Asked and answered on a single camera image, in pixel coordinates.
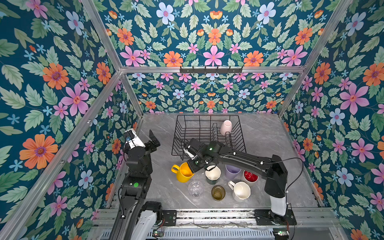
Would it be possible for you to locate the dark green mug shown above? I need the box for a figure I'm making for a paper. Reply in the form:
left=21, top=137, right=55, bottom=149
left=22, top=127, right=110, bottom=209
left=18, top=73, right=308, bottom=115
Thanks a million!
left=205, top=166, right=221, bottom=185

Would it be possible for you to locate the yellow mug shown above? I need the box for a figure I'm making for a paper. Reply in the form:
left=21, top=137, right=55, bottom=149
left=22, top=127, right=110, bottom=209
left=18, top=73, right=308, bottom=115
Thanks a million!
left=171, top=163, right=194, bottom=183

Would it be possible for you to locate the pale pink mug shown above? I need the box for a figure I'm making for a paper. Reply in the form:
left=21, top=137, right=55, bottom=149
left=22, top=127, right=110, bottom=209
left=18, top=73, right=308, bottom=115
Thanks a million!
left=220, top=120, right=233, bottom=136

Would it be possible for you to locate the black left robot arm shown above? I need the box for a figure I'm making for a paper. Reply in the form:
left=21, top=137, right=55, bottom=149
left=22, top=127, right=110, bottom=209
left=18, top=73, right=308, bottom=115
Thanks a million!
left=109, top=129, right=163, bottom=240

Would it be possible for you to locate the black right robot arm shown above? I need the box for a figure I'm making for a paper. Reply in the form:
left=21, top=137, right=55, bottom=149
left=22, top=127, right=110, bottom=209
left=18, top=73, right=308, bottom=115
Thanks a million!
left=183, top=138, right=288, bottom=217

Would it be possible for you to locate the lilac cup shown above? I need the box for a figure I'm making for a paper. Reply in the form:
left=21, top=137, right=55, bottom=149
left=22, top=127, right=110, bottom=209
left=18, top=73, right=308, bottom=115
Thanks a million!
left=225, top=165, right=242, bottom=181

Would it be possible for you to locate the clear glass cup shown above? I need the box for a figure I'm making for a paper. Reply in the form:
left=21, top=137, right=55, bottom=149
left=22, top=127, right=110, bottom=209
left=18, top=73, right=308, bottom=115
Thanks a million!
left=188, top=181, right=203, bottom=197

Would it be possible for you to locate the olive glass cup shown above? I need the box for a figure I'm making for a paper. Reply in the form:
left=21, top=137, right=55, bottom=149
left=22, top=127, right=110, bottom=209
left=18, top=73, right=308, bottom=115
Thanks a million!
left=211, top=185, right=226, bottom=201

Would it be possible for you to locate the red inside white mug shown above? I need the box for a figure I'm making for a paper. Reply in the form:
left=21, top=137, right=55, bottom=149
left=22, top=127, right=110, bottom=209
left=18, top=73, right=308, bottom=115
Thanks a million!
left=241, top=171, right=259, bottom=186

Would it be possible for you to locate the cream white mug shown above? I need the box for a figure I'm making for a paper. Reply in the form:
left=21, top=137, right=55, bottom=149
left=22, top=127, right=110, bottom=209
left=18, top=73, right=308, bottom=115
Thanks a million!
left=228, top=181, right=251, bottom=203

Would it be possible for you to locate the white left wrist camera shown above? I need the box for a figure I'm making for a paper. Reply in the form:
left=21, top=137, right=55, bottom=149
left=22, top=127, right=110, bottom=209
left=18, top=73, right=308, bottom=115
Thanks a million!
left=123, top=128, right=145, bottom=153

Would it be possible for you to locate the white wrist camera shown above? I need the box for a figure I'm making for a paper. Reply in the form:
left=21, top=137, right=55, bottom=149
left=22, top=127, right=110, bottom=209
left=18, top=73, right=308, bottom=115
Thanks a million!
left=123, top=128, right=145, bottom=153
left=183, top=148, right=196, bottom=159

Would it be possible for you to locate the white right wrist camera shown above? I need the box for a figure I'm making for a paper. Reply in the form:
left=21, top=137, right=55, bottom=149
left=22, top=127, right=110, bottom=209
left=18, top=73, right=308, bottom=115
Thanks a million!
left=183, top=148, right=196, bottom=159

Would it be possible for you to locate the black wire dish rack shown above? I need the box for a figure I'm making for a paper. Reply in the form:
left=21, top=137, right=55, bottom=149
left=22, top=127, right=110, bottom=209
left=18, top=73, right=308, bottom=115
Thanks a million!
left=172, top=115, right=247, bottom=161

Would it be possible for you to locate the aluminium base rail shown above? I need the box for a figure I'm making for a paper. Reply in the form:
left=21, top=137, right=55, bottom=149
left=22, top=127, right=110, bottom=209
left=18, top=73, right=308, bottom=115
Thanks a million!
left=98, top=208, right=340, bottom=240

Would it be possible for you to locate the black hook rail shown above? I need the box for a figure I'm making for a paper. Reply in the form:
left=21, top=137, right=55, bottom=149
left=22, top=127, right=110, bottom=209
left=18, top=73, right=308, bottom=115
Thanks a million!
left=179, top=66, right=243, bottom=75

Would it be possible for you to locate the aluminium frame post back left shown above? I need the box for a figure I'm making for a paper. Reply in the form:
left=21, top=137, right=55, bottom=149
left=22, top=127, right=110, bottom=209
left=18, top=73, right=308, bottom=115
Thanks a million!
left=82, top=1, right=144, bottom=120

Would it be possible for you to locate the aluminium frame post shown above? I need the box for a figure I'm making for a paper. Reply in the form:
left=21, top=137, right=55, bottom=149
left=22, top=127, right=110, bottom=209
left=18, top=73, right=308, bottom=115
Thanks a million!
left=278, top=0, right=353, bottom=119
left=82, top=1, right=144, bottom=120

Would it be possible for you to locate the aluminium frame post back right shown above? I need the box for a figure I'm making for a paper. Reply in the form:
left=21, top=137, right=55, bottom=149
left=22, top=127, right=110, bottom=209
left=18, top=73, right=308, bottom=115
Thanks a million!
left=278, top=0, right=353, bottom=119

